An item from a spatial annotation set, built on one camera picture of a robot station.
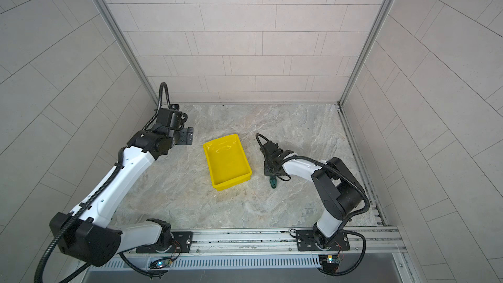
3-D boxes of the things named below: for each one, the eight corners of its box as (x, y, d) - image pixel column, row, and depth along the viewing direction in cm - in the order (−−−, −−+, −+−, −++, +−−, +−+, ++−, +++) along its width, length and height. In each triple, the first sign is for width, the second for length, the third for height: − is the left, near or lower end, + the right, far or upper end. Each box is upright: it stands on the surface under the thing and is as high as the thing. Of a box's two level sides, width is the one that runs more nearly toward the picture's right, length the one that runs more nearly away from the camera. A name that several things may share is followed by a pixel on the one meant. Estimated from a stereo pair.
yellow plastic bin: (215, 195, 84) (213, 189, 79) (205, 149, 99) (202, 142, 94) (254, 181, 88) (253, 174, 83) (238, 139, 103) (237, 131, 98)
